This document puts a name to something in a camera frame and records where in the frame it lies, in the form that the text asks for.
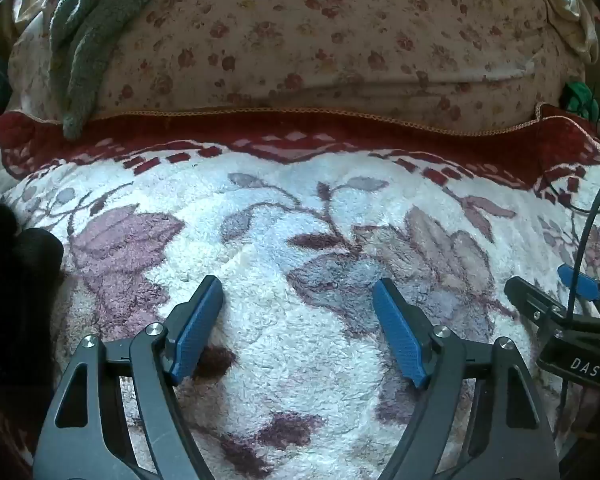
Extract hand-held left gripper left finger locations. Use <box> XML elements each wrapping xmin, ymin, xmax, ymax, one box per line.
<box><xmin>32</xmin><ymin>276</ymin><xmax>224</xmax><ymax>480</ymax></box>

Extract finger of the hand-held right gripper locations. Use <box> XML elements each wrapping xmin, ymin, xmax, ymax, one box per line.
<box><xmin>504</xmin><ymin>276</ymin><xmax>571</xmax><ymax>333</ymax></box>
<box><xmin>557</xmin><ymin>263</ymin><xmax>600</xmax><ymax>322</ymax></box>

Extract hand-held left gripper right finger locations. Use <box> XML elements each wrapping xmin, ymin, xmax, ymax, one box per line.
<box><xmin>372</xmin><ymin>278</ymin><xmax>561</xmax><ymax>480</ymax></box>

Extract black pants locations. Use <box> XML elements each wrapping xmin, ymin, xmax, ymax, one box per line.
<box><xmin>0</xmin><ymin>204</ymin><xmax>65</xmax><ymax>403</ymax></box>

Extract white and red floral blanket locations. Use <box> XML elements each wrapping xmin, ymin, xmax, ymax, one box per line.
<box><xmin>0</xmin><ymin>104</ymin><xmax>600</xmax><ymax>480</ymax></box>

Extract green object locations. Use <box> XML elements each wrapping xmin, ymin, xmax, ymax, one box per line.
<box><xmin>561</xmin><ymin>81</ymin><xmax>600</xmax><ymax>122</ymax></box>

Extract cream cloth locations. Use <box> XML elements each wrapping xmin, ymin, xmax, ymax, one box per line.
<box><xmin>530</xmin><ymin>0</ymin><xmax>600</xmax><ymax>64</ymax></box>

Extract grey-green knitted cloth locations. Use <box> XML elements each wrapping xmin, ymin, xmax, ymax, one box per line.
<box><xmin>47</xmin><ymin>0</ymin><xmax>181</xmax><ymax>141</ymax></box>

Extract floral beige pillow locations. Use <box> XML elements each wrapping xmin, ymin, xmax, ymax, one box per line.
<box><xmin>5</xmin><ymin>0</ymin><xmax>600</xmax><ymax>137</ymax></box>

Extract black cable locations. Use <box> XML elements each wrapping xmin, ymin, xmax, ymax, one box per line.
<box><xmin>555</xmin><ymin>166</ymin><xmax>600</xmax><ymax>461</ymax></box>

